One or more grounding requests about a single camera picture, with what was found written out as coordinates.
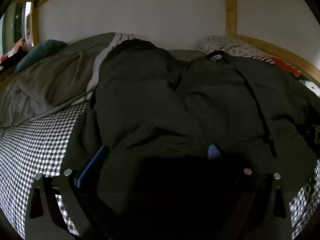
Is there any dark green large jacket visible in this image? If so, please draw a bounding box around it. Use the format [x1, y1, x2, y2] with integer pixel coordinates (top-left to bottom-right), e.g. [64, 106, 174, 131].
[61, 38, 320, 240]

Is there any clothes pile by window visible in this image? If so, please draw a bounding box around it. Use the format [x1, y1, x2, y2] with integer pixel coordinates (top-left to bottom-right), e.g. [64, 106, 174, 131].
[1, 38, 28, 73]

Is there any black white checkered bedsheet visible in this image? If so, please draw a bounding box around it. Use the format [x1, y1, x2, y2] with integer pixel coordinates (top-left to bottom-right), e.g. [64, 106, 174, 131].
[0, 48, 320, 240]

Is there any red striped Hello Kitty pillow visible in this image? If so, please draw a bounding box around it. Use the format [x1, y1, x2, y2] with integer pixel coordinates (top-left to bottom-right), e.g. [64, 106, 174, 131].
[245, 55, 320, 97]

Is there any grey striped duvet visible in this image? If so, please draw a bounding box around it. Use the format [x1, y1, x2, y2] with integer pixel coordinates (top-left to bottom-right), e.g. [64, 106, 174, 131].
[1, 33, 135, 128]

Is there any teal pillow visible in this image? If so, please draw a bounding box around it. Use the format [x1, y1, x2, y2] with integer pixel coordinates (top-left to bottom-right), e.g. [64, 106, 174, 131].
[14, 40, 68, 74]

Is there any white dotted pillow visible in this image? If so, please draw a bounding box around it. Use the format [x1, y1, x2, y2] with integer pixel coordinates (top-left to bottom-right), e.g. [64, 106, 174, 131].
[196, 35, 272, 56]

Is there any wooden bunk bed frame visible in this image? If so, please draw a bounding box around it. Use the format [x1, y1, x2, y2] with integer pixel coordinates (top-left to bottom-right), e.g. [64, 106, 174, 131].
[15, 0, 319, 80]

